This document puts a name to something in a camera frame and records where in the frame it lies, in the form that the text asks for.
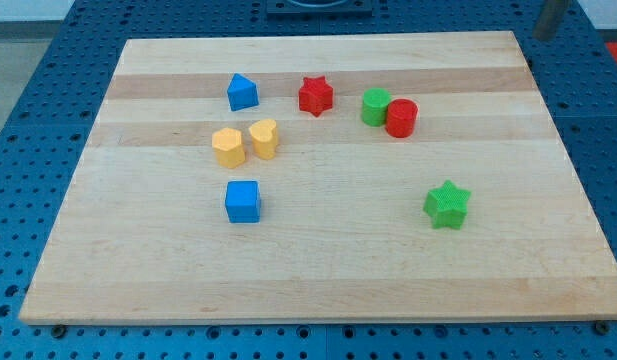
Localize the red cylinder block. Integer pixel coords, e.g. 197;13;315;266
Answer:
385;98;418;138

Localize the grey metal pusher rod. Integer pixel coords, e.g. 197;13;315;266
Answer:
532;0;571;42

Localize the red star block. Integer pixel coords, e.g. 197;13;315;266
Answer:
298;76;334;117

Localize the yellow heart block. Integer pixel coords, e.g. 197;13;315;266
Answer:
249;119;279;160

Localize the blue cube block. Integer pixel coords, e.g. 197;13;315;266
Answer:
224;180;261;223

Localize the green cylinder block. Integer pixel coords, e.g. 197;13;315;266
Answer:
361;87;391;127

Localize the wooden board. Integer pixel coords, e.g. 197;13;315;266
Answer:
19;31;617;325

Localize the yellow hexagon block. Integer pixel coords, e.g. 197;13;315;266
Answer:
212;128;246;169

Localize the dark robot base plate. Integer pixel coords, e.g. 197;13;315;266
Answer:
265;0;373;16

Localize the blue triangle block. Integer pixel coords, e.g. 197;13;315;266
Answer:
227;73;259;111

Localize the green star block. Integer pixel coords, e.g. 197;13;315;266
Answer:
423;180;472;230

